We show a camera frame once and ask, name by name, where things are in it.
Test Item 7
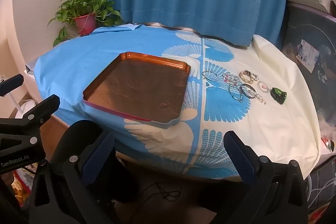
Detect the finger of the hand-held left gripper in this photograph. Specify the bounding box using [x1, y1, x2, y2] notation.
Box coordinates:
[0, 74, 24, 96]
[0, 94, 61, 135]

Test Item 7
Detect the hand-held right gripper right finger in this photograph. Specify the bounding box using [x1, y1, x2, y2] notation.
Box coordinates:
[223, 130, 309, 224]

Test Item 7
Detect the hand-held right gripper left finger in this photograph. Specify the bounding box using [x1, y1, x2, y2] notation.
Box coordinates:
[28, 131, 124, 224]

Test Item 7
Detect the metal bangle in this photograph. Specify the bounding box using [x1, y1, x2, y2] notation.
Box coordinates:
[240, 84, 256, 99]

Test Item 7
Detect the green wrist watch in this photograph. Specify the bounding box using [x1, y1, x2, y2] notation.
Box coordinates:
[271, 87, 287, 105]

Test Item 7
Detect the copper metal tray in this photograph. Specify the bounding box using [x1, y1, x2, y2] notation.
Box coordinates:
[83, 51, 192, 129]

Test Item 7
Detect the pink and green bead bracelet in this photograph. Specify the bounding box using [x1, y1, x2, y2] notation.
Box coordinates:
[223, 73, 240, 84]

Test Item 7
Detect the white round appliance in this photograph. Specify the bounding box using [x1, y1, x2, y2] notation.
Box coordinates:
[14, 99, 40, 120]

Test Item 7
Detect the blue and cream printed cloth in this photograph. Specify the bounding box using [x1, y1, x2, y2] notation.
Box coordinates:
[34, 23, 322, 182]

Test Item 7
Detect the green plant in red pot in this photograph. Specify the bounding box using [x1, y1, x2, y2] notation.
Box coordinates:
[47, 0, 124, 47]

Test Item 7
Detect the clear storage bin purple lid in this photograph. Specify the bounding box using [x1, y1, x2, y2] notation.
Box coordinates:
[281, 0, 336, 135]

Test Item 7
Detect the black cable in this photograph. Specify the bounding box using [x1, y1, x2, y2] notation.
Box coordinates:
[142, 181, 182, 204]

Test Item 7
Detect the clear ring bracelet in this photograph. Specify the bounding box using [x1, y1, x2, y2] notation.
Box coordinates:
[257, 81, 270, 93]

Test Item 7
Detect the beige bead bracelet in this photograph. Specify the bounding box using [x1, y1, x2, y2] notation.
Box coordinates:
[239, 70, 259, 83]

